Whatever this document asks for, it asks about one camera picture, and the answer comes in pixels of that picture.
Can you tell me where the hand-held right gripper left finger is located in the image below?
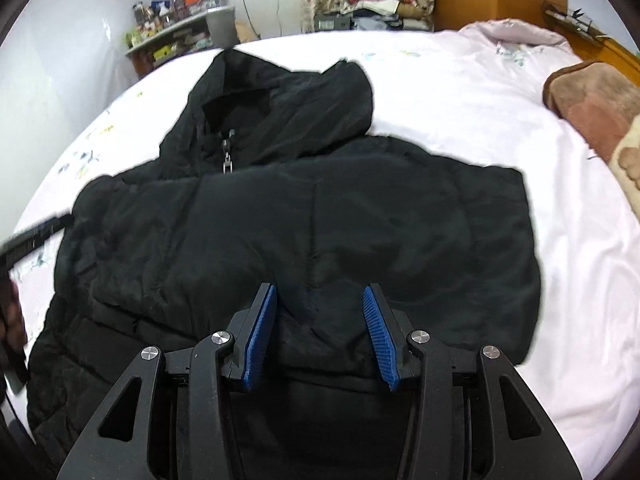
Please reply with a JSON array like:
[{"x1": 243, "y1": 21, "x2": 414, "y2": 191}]
[{"x1": 57, "y1": 282, "x2": 278, "y2": 480}]

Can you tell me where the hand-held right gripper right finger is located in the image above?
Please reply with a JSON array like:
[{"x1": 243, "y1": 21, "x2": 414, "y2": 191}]
[{"x1": 362, "y1": 284, "x2": 583, "y2": 480}]

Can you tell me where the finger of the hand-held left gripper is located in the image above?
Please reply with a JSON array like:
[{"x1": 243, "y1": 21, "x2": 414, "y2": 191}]
[{"x1": 47, "y1": 212, "x2": 76, "y2": 237}]

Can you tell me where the black padded jacket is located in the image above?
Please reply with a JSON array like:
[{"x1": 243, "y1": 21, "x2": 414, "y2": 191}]
[{"x1": 26, "y1": 51, "x2": 543, "y2": 480}]

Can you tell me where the pile of clothes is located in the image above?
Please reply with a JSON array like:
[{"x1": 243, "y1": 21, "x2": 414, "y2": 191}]
[{"x1": 312, "y1": 0, "x2": 436, "y2": 33}]

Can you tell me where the person's left hand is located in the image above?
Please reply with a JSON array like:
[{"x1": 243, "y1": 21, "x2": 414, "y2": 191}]
[{"x1": 1, "y1": 281, "x2": 28, "y2": 349}]

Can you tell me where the cluttered storage shelf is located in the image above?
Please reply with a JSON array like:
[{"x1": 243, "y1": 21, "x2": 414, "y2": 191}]
[{"x1": 124, "y1": 6, "x2": 237, "y2": 80}]

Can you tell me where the group of bottles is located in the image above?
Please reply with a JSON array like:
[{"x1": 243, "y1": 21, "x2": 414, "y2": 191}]
[{"x1": 131, "y1": 0, "x2": 188, "y2": 37}]

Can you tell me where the pink floral bedsheet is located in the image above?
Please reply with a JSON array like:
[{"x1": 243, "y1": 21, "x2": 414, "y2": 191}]
[{"x1": 10, "y1": 19, "x2": 640, "y2": 461}]

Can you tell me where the brown bear print blanket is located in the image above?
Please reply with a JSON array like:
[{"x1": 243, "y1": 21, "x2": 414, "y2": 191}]
[{"x1": 542, "y1": 60, "x2": 640, "y2": 201}]

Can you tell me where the wooden headboard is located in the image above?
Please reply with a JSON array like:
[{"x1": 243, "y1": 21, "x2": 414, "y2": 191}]
[{"x1": 570, "y1": 35, "x2": 640, "y2": 92}]

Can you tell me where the wall rack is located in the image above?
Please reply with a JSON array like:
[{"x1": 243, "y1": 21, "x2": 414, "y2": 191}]
[{"x1": 542, "y1": 2, "x2": 608, "y2": 37}]

